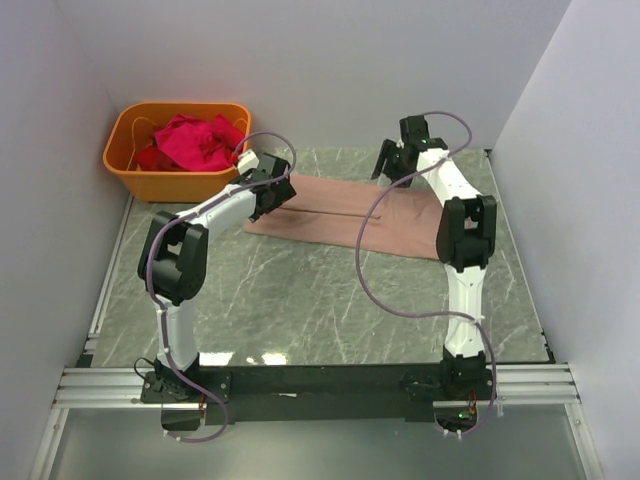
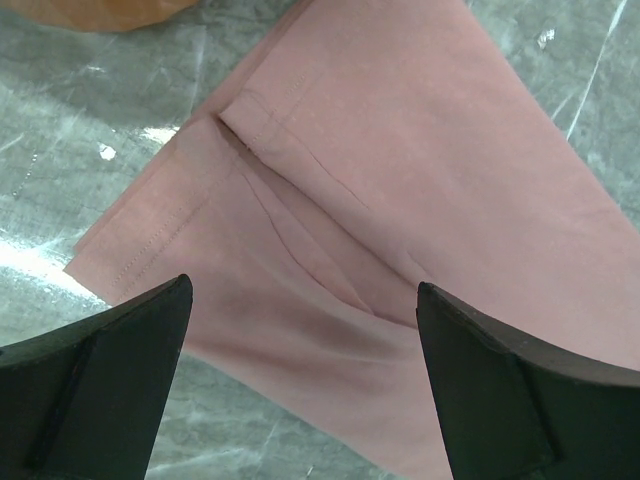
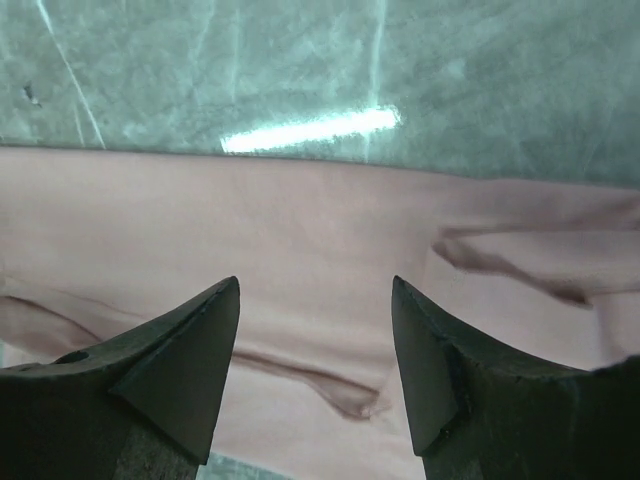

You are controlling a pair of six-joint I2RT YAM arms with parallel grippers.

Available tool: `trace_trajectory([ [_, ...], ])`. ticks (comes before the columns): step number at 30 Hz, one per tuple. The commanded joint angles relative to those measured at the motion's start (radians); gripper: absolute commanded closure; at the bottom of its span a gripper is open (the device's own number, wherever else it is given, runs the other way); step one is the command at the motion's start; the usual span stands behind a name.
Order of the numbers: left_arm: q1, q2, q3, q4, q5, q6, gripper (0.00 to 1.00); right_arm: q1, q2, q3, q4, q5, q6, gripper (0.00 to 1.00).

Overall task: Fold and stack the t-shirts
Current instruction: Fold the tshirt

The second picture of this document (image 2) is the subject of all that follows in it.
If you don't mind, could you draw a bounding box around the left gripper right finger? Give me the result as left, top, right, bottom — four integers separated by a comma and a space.
416, 283, 639, 480

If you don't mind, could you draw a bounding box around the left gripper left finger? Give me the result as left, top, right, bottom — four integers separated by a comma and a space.
1, 275, 193, 479

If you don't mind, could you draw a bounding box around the dusty pink t shirt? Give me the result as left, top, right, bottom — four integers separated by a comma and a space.
66, 1, 639, 479

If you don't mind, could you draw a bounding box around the orange plastic basket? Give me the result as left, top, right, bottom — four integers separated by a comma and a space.
1, 0, 197, 33

